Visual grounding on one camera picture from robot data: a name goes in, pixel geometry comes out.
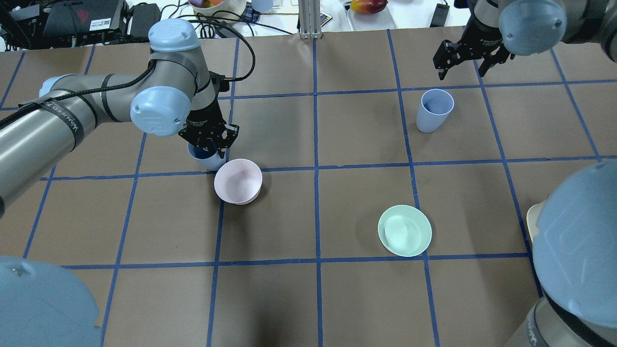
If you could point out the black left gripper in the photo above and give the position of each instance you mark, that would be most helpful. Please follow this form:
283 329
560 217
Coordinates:
204 122

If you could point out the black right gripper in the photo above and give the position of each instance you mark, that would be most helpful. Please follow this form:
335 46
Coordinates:
483 35

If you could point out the blue cup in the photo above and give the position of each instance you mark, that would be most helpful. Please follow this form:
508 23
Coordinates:
210 160
434 107

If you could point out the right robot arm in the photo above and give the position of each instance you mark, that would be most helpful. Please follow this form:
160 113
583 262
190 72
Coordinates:
574 249

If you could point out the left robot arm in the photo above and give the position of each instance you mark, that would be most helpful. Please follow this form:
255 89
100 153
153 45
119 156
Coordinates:
44 305

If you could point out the pink bowl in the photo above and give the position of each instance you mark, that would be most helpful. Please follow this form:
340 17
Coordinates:
238 182

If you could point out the black power adapter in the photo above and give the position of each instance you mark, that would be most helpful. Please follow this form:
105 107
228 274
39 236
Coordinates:
440 15

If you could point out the metal tray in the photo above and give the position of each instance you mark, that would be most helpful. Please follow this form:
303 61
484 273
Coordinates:
369 22

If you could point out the red apple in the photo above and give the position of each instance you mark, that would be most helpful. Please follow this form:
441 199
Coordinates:
368 6

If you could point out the cream white toaster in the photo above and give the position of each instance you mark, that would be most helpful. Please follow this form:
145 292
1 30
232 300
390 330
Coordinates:
532 216

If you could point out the mint green bowl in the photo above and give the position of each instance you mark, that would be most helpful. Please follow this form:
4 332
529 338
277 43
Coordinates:
404 230

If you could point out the black computer box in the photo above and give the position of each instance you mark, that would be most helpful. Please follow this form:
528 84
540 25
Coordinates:
44 24

